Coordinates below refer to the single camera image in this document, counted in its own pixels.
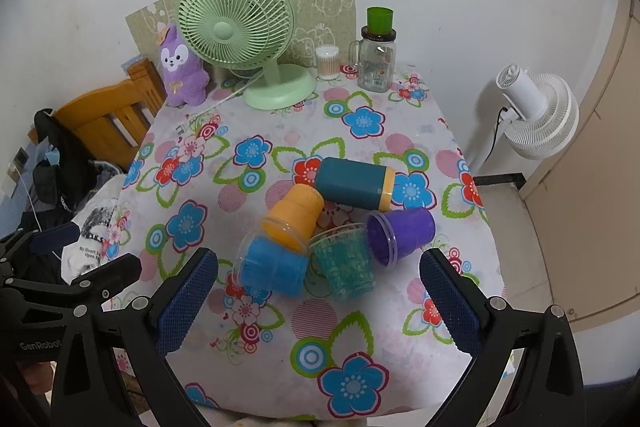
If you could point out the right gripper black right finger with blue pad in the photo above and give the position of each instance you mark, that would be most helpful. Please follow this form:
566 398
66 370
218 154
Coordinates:
547 389

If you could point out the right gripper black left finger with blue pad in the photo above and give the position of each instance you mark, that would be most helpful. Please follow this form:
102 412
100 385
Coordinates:
88 389

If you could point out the dark teal cup yellow rim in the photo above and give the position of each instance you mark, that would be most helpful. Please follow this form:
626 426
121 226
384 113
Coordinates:
355 183

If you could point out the blue plastic cup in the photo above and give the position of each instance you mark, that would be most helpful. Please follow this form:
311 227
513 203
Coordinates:
264 264

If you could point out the orange plastic cup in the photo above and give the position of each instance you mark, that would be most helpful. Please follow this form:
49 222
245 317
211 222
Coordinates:
291 221

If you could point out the teal green plastic cup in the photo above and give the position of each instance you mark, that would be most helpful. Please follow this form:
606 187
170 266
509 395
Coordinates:
343 256

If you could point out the purple plastic cup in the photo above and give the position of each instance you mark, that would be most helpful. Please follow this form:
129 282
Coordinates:
394 235

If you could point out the green cup on jar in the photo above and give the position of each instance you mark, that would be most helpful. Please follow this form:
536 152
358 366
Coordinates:
380 20

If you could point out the white printed cloth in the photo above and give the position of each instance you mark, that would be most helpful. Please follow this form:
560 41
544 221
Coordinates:
93 221

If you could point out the wooden chair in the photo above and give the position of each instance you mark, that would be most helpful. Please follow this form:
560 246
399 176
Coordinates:
109 123

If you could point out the purple plush toy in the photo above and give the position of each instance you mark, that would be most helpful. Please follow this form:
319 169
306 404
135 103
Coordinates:
184 77

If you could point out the white floor fan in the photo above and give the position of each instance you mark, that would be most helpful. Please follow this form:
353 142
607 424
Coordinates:
539 120

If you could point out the green desk fan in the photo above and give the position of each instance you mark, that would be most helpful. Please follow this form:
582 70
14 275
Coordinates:
247 35

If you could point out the cotton swab container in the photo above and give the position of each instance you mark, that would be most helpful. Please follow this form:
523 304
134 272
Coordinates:
327 61

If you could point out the glass mason jar mug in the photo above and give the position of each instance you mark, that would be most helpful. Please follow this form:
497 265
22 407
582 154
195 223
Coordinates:
374 56

